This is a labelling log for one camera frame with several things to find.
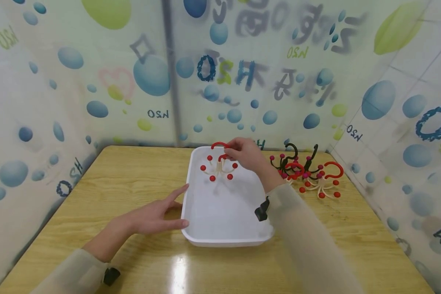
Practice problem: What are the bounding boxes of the person's left hand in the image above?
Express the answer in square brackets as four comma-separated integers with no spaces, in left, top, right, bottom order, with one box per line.
[127,184,190,236]

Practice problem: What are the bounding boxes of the person's right hand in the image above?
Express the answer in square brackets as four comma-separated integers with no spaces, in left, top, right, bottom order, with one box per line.
[224,137,277,193]

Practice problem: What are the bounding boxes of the cream hanger with red hook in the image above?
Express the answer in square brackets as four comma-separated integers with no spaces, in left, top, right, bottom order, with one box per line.
[304,161,345,200]
[200,142,239,182]
[282,162,306,193]

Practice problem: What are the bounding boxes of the white plastic tray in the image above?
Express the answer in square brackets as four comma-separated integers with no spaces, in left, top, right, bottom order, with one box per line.
[180,146,275,248]

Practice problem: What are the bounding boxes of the person's right forearm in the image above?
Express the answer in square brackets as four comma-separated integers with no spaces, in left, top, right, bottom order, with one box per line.
[263,174,365,294]

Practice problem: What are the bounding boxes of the person's left forearm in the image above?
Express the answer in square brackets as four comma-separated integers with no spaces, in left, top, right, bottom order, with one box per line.
[30,218,133,294]

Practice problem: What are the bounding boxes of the black hanger with pink balls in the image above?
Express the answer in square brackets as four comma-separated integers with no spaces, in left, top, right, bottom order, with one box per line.
[269,143,299,173]
[302,144,325,180]

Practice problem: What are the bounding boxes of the black wrist band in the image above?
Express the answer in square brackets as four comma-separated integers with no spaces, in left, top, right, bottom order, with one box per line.
[254,197,271,222]
[103,267,121,287]

